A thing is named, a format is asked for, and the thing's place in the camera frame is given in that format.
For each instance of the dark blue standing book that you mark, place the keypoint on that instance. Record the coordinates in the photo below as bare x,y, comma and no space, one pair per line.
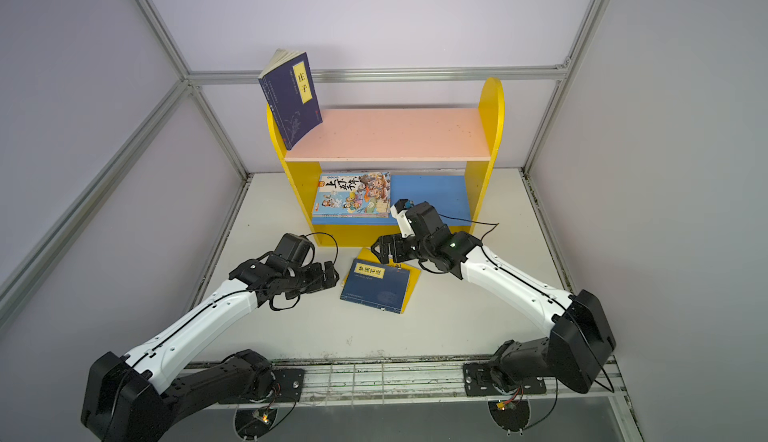
290,93

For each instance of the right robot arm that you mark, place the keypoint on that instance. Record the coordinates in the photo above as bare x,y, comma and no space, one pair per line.
577,339

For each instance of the yellow pink blue bookshelf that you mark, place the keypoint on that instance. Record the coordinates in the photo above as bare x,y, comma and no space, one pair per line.
443,156

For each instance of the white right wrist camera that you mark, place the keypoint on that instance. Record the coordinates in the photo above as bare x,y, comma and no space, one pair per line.
399,212

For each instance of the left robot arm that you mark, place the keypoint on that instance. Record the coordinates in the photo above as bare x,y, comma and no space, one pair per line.
140,395

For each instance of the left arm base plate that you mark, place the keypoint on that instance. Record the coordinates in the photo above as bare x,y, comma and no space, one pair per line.
287,385

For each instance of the dark blue book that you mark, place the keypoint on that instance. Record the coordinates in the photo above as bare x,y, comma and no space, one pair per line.
375,286
290,93

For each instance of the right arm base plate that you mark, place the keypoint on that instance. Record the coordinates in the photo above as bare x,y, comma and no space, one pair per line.
478,382

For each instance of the yellow cartoon book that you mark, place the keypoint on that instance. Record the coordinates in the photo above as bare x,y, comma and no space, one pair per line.
411,286

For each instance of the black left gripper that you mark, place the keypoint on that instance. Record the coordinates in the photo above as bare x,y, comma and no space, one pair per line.
321,274

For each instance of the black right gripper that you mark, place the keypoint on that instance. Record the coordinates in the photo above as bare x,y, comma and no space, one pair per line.
395,247

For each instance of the light blue comic book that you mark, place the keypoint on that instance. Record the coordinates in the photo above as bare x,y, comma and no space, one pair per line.
353,195

